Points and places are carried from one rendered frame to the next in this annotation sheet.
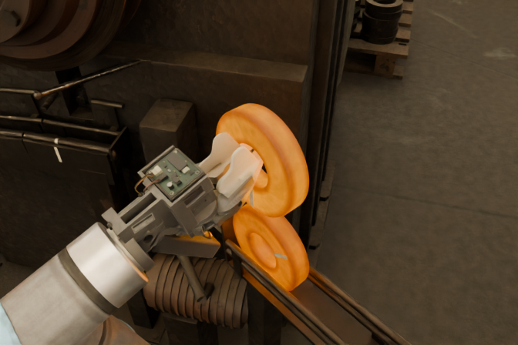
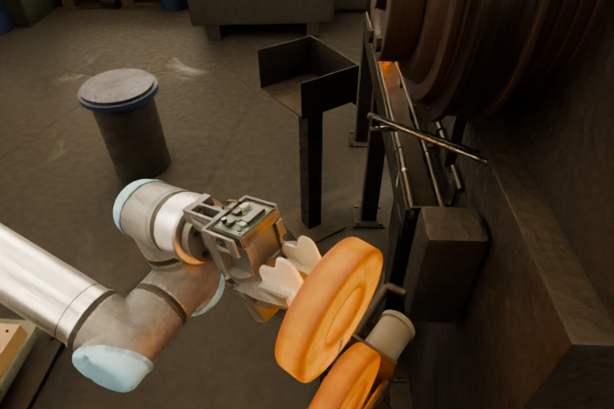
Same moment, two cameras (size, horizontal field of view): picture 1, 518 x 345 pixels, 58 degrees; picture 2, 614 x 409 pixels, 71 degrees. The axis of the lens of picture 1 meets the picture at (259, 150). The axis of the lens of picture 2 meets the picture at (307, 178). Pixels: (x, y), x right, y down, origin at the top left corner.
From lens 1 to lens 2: 0.45 m
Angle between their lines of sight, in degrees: 57
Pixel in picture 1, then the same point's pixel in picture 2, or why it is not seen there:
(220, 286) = not seen: hidden behind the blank
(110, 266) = (166, 222)
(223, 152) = (306, 257)
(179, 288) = not seen: hidden behind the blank
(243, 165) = (287, 279)
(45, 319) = (135, 207)
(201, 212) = (239, 269)
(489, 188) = not seen: outside the picture
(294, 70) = (594, 326)
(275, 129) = (316, 286)
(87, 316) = (144, 232)
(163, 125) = (430, 225)
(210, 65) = (525, 224)
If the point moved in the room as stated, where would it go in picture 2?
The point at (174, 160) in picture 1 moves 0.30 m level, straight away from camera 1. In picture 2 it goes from (253, 212) to (467, 140)
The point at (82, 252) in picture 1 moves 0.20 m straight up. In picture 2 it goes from (175, 199) to (132, 52)
